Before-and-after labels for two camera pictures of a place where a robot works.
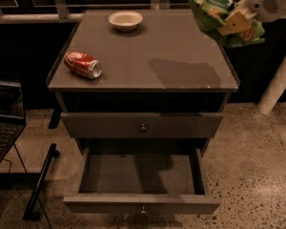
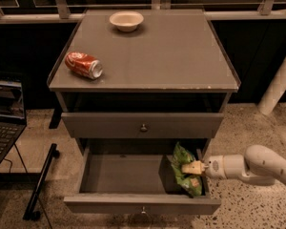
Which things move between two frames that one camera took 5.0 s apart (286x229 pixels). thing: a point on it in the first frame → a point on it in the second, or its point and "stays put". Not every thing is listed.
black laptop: x=7 y=118 stays put
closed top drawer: x=144 y=125 stays put
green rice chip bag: x=212 y=10 → x=192 y=183
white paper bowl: x=126 y=20 stays put
